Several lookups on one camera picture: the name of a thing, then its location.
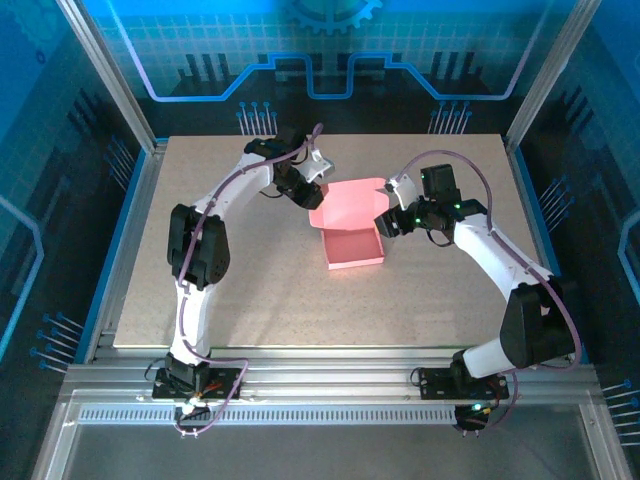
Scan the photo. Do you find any white left base connector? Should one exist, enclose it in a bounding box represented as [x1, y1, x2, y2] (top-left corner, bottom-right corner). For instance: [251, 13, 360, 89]
[174, 394, 215, 426]

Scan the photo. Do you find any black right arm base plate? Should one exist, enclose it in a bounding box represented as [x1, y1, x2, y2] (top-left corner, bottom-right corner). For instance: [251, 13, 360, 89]
[418, 367, 510, 401]

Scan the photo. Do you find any aluminium side rail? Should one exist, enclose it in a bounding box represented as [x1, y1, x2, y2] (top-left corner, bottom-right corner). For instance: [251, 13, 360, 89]
[503, 142, 579, 364]
[82, 142, 169, 364]

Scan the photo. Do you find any slotted grey cable duct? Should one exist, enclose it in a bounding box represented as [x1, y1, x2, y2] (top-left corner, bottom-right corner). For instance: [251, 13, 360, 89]
[77, 405, 461, 426]

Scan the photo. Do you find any pink cloth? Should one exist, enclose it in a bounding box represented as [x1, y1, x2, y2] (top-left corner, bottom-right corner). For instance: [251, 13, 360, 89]
[308, 177, 391, 271]

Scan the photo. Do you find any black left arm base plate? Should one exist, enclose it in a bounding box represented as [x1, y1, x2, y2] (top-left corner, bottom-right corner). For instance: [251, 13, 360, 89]
[152, 367, 241, 401]

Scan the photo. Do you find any blue edge strip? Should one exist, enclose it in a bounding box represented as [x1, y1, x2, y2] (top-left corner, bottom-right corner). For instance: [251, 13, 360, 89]
[73, 144, 154, 364]
[513, 144, 592, 365]

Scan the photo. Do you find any aluminium frame post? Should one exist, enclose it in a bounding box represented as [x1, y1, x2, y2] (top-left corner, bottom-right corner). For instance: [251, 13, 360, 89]
[503, 0, 604, 151]
[55, 0, 169, 154]

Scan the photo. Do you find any aluminium cross rail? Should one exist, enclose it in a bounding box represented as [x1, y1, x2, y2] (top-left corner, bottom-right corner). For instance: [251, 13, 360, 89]
[59, 344, 606, 406]

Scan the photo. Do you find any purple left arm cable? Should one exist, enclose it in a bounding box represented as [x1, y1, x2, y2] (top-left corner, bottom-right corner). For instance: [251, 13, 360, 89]
[172, 122, 325, 440]

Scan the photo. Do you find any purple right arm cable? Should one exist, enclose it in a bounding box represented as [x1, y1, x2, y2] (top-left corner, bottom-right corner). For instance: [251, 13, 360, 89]
[397, 149, 584, 436]

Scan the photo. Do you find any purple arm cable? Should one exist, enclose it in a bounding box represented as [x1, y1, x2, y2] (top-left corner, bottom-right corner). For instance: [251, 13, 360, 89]
[397, 149, 584, 436]
[172, 122, 325, 440]

